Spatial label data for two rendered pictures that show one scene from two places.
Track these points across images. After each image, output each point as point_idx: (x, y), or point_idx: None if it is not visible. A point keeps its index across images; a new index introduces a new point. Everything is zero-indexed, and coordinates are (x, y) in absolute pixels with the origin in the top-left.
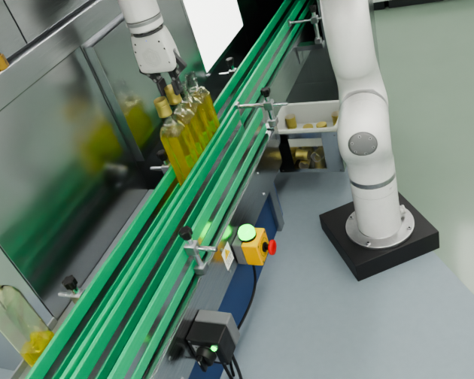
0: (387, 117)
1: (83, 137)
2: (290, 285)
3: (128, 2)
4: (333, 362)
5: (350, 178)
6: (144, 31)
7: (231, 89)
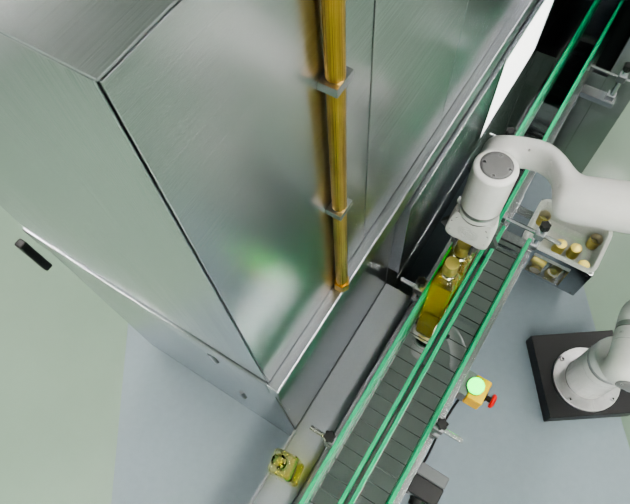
0: None
1: (364, 283)
2: None
3: (479, 206)
4: (501, 496)
5: (589, 361)
6: (477, 225)
7: None
